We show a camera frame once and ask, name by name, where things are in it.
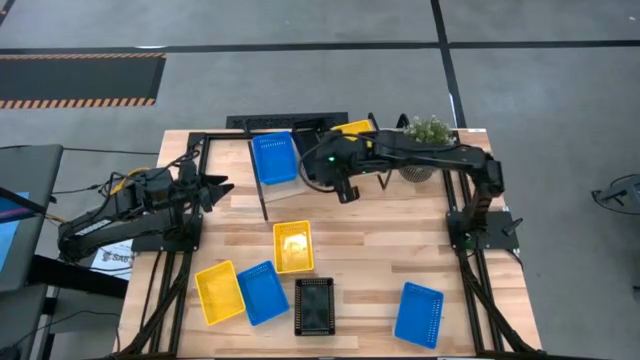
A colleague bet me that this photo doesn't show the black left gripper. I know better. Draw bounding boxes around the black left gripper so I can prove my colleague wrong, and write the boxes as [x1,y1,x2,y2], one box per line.
[172,159,236,215]

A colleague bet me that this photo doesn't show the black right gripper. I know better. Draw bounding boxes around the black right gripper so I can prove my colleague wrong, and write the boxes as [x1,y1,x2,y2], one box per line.
[312,133,362,205]

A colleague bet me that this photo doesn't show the yellow plastic basket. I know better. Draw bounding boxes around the yellow plastic basket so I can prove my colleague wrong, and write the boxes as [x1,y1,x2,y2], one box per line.
[330,118,376,149]
[272,219,316,275]
[193,259,247,327]

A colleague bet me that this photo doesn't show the blue plastic basket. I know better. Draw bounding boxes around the blue plastic basket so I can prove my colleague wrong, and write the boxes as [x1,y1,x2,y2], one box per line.
[235,259,291,328]
[393,281,445,350]
[249,130,300,186]

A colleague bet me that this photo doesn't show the black plastic basket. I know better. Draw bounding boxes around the black plastic basket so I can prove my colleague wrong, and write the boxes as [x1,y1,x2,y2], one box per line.
[293,277,337,337]
[291,118,335,177]

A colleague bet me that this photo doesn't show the black perforated panel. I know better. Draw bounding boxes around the black perforated panel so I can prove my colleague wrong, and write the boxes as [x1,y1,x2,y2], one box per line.
[225,112,350,130]

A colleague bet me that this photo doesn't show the potted green plant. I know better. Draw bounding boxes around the potted green plant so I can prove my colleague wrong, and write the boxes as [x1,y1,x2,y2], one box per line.
[397,114,459,184]

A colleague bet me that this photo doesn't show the white printed paper sheet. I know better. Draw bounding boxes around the white printed paper sheet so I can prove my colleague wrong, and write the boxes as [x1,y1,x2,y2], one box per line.
[89,238,136,281]

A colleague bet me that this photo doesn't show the black desk crossbar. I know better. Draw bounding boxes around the black desk crossbar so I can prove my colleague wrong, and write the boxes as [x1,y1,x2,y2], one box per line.
[27,253,130,300]

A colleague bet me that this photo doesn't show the black hazard-striped floor mat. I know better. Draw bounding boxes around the black hazard-striped floor mat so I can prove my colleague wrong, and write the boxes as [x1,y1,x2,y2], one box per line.
[0,52,168,110]

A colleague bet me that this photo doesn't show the grey desk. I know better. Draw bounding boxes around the grey desk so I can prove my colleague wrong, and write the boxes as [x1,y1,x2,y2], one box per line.
[0,144,65,294]

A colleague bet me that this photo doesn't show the blue screen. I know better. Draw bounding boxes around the blue screen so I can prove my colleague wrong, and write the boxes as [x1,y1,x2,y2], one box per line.
[0,192,31,274]

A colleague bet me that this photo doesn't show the black chair base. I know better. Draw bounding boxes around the black chair base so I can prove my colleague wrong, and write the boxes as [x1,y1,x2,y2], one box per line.
[590,173,640,216]

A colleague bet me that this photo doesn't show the black aluminium table frame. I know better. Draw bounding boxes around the black aluminium table frame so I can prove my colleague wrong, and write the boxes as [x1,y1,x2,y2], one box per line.
[114,128,546,360]

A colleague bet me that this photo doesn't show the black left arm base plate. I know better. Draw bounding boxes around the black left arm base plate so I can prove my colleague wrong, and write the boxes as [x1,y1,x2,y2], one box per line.
[130,213,204,254]

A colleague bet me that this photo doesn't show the yellow cable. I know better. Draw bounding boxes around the yellow cable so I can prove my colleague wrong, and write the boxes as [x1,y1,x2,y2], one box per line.
[109,167,152,196]

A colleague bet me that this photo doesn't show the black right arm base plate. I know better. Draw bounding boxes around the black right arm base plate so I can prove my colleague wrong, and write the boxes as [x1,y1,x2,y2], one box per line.
[446,209,524,251]

